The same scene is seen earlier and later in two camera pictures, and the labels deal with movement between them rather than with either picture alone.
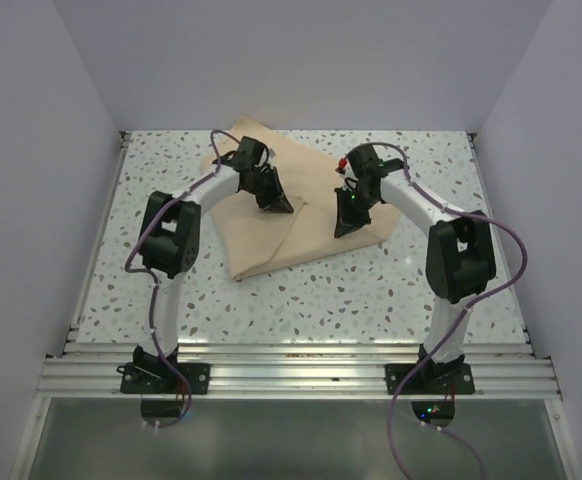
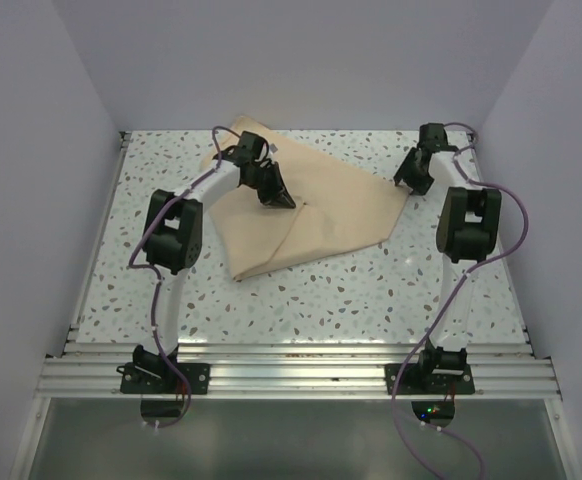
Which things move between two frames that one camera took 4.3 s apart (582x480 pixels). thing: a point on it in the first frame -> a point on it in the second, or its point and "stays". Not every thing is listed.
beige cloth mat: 260,242 stays
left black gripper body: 248,189 stays
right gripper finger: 352,211 -> 411,172
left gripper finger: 269,191 stays
